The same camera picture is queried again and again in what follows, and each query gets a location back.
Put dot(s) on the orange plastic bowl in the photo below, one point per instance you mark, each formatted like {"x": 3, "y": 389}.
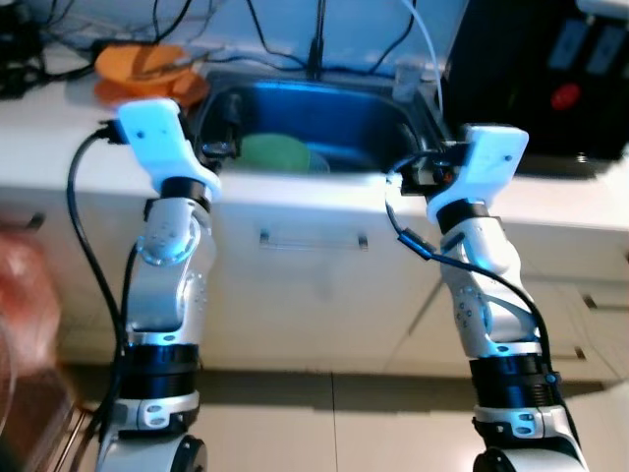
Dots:
{"x": 138, "y": 61}

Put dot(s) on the green plastic plate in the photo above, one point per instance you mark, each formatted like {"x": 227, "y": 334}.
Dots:
{"x": 275, "y": 155}

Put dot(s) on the black water dispenser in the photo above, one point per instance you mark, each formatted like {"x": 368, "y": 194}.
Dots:
{"x": 531, "y": 79}

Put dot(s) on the orange plastic plate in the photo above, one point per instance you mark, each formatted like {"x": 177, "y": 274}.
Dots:
{"x": 147, "y": 93}

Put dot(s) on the white kitchen cabinet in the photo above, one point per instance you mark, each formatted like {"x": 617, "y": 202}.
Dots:
{"x": 295, "y": 295}

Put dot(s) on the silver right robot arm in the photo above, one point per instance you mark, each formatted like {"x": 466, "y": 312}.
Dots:
{"x": 491, "y": 305}

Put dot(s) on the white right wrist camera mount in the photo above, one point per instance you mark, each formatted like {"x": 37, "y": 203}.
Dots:
{"x": 491, "y": 162}

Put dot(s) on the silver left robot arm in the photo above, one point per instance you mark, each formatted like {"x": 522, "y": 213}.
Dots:
{"x": 172, "y": 275}

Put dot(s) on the clear drinking glass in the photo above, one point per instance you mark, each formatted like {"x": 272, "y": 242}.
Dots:
{"x": 406, "y": 81}

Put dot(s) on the black faucet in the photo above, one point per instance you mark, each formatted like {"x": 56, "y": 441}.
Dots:
{"x": 315, "y": 39}

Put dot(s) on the stainless steel sink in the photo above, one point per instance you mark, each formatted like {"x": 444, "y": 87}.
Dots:
{"x": 344, "y": 118}

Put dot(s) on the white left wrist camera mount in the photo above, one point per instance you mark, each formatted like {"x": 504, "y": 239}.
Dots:
{"x": 157, "y": 133}

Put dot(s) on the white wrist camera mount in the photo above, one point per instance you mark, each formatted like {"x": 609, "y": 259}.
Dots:
{"x": 157, "y": 133}
{"x": 491, "y": 162}

